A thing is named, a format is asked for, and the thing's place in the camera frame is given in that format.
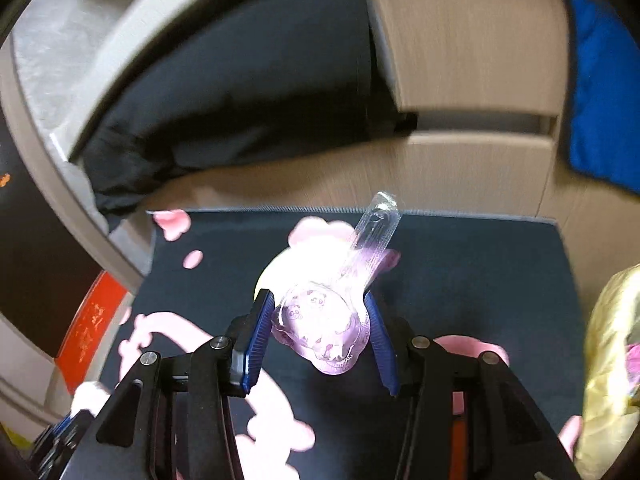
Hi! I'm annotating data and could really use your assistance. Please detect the grey stone counter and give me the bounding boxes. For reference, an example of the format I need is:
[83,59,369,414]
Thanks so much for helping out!
[0,0,368,291]

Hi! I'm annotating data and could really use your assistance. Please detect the pale yellow plastic bin bag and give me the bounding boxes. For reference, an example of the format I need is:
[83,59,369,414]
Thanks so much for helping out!
[575,265,640,480]

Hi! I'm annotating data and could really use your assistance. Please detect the black cloth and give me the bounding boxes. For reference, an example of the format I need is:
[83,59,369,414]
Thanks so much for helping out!
[82,0,418,218]

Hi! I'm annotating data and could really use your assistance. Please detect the black mat with pink print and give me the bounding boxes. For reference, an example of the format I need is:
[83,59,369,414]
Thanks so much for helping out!
[97,207,586,480]

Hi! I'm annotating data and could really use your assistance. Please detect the light wood cabinet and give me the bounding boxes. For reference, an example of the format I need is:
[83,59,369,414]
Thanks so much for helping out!
[107,0,640,281]

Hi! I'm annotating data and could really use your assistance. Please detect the blue towel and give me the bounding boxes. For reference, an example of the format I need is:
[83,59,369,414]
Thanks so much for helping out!
[562,0,640,196]

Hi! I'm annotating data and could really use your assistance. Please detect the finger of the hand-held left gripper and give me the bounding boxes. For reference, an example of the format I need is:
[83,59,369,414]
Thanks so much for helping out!
[30,409,98,471]

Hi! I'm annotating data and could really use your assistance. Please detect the black door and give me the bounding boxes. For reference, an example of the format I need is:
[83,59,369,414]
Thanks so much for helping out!
[0,115,103,356]

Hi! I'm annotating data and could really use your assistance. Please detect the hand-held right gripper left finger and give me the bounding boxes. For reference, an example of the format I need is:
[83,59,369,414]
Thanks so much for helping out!
[50,289,277,480]

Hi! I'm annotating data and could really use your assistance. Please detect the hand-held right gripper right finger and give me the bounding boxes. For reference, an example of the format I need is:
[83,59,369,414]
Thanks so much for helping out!
[364,291,583,480]

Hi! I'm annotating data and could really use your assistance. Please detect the light wood drawer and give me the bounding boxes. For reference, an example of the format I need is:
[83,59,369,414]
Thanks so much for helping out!
[365,0,571,117]

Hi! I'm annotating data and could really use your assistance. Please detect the clear plastic blister pack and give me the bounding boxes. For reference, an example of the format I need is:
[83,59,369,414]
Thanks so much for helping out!
[270,191,402,376]

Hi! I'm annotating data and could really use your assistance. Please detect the red doormat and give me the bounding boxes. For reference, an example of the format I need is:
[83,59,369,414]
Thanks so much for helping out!
[52,270,133,396]

